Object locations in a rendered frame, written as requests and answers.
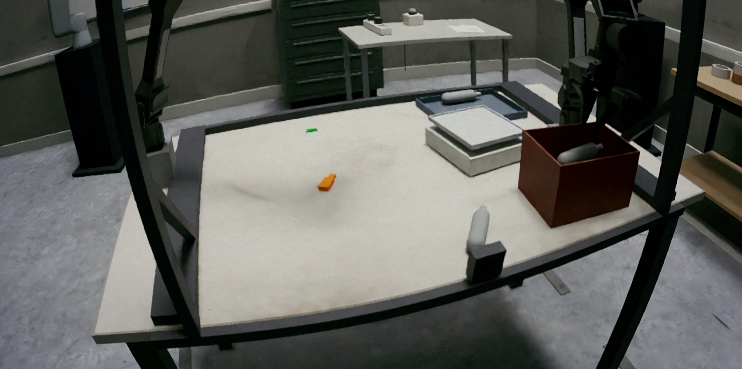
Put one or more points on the white digital weighing scale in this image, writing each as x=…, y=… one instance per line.
x=474, y=127

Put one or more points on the small orange stepped block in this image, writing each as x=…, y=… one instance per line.
x=327, y=182

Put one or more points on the red open box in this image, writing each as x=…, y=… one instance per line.
x=563, y=194

